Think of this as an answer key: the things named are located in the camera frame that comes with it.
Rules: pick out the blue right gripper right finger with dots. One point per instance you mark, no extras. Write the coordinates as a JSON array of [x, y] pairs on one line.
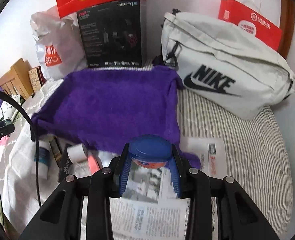
[[174, 167]]

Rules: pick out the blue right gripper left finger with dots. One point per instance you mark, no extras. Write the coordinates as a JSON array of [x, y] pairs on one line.
[[126, 162]]

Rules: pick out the small blue-lid vaseline jar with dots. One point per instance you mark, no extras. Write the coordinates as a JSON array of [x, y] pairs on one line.
[[150, 151]]

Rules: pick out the blue white lotion bottle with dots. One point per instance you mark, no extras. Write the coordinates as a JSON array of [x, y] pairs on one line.
[[44, 155]]

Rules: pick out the pink white tube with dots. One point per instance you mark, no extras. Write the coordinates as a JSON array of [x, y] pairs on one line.
[[94, 162]]

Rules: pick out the white cylindrical roll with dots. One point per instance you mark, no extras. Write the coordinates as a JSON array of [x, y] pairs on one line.
[[77, 153]]

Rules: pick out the newspaper sheet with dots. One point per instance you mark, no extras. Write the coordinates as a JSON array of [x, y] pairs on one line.
[[149, 208]]

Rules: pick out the purple fluffy towel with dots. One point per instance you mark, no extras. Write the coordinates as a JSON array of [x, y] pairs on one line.
[[105, 109]]

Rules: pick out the black flat script-text package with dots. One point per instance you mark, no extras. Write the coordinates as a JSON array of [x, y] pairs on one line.
[[65, 164]]

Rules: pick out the black gold cosmetic tube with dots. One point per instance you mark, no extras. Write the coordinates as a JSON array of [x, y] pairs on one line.
[[56, 150]]

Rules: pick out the brown patterned book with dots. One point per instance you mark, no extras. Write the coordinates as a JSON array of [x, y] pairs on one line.
[[37, 79]]

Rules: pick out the white Nike waist bag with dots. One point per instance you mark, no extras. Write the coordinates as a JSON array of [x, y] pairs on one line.
[[224, 64]]

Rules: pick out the white Miniso plastic bag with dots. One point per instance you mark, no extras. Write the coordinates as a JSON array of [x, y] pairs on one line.
[[58, 43]]

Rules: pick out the black Hecate headset box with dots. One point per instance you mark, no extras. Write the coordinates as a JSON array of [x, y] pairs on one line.
[[114, 34]]

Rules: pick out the red paper shopping bag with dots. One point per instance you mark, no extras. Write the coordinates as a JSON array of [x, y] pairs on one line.
[[246, 15]]

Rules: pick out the brown wooden headboard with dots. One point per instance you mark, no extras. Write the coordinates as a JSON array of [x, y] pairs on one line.
[[287, 24]]

